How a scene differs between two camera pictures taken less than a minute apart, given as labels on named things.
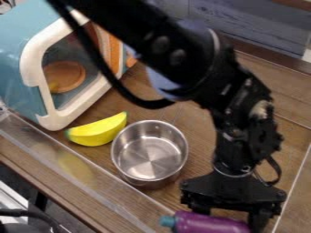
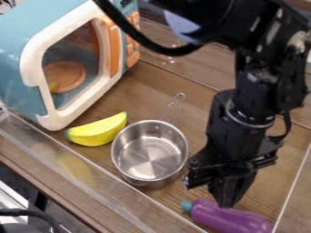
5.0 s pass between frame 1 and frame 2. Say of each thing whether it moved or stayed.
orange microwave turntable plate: stayed
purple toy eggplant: moved
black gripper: moved
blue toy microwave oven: stayed
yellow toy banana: stayed
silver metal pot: stayed
